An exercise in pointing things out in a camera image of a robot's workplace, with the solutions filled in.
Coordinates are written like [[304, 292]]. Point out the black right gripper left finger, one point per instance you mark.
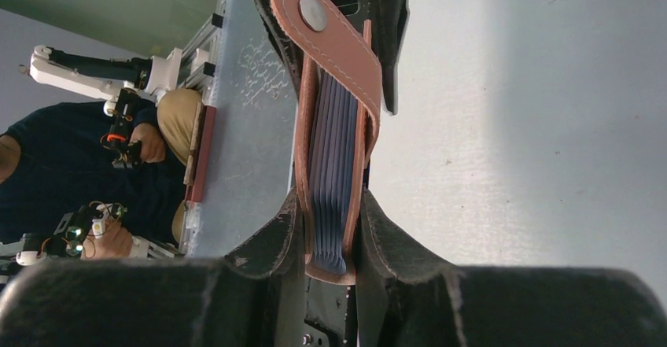
[[253, 296]]

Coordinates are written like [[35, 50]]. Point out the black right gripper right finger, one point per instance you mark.
[[409, 296]]

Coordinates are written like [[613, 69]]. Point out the orange leather card holder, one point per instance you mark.
[[337, 127]]

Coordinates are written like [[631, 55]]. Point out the operator hand lower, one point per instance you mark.
[[116, 242]]

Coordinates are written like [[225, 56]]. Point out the operator hand upper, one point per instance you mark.
[[152, 144]]

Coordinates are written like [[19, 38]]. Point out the seated operator in dark shirt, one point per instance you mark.
[[53, 162]]

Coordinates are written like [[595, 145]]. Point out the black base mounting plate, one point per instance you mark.
[[388, 19]]

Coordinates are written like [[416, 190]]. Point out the aluminium frame rail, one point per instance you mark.
[[198, 62]]

